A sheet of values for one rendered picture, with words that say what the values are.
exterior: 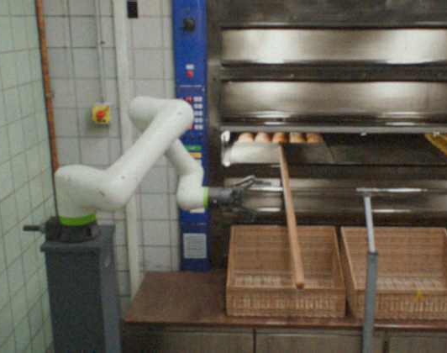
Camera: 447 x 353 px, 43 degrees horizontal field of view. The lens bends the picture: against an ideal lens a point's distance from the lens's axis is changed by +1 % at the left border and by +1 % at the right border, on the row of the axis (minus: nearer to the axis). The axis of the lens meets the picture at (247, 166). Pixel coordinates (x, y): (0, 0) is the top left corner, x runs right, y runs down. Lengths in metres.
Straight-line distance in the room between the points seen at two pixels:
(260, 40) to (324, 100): 0.44
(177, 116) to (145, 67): 0.92
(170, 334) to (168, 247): 0.59
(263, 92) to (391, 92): 0.65
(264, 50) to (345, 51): 0.40
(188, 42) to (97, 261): 1.29
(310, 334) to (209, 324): 0.47
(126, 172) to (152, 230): 1.28
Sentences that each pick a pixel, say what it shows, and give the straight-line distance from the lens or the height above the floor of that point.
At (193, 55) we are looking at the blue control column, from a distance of 2.84.
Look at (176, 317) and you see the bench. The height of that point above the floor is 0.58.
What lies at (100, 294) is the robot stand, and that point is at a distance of 2.03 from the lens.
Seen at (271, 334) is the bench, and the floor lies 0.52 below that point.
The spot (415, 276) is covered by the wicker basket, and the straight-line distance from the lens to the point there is 3.15.
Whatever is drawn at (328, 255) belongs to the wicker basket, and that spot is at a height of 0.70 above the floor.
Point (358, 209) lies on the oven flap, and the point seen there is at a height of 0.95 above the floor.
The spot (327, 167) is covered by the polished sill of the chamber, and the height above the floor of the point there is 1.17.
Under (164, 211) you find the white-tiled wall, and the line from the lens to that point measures 3.07.
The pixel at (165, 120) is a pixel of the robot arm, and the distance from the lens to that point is 2.01.
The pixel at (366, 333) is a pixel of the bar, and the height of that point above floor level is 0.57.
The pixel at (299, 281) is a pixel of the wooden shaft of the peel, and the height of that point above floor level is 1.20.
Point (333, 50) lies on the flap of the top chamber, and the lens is 2.85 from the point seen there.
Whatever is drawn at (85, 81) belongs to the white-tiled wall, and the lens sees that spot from 3.00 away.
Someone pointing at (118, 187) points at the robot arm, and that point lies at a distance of 1.83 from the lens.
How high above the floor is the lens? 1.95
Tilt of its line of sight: 15 degrees down
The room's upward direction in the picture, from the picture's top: straight up
